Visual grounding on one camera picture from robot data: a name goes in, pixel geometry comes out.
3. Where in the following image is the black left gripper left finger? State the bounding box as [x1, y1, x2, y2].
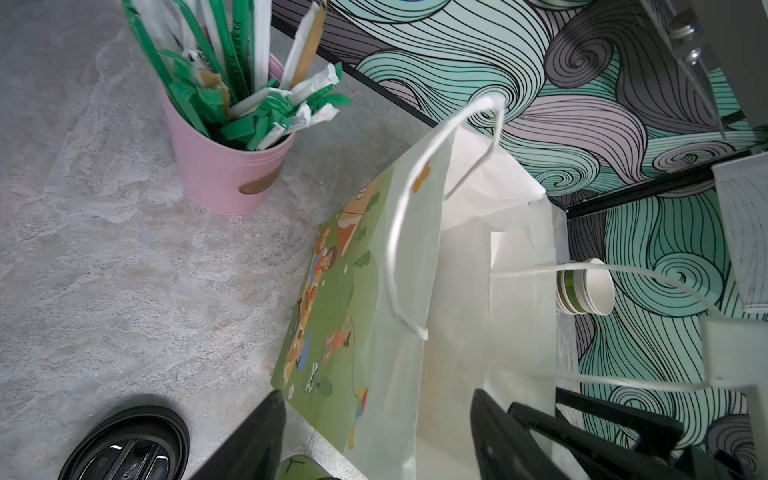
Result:
[192, 390, 286, 480]

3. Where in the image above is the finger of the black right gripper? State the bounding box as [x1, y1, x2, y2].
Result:
[556, 388, 684, 456]
[509, 403, 688, 480]

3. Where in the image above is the stack of paper cups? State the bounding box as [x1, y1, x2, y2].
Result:
[556, 269, 616, 316]

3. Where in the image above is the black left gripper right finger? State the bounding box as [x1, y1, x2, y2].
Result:
[470, 389, 567, 480]

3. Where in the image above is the pink straw holder cup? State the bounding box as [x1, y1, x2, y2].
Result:
[159, 49, 295, 215]

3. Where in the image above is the clear acrylic wall holder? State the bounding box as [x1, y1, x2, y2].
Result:
[712, 153, 767, 313]

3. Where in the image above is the bundle of wrapped straws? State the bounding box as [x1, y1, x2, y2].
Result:
[120, 1, 350, 152]

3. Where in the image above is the white paper takeout bag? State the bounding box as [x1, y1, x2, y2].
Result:
[272, 94, 563, 479]

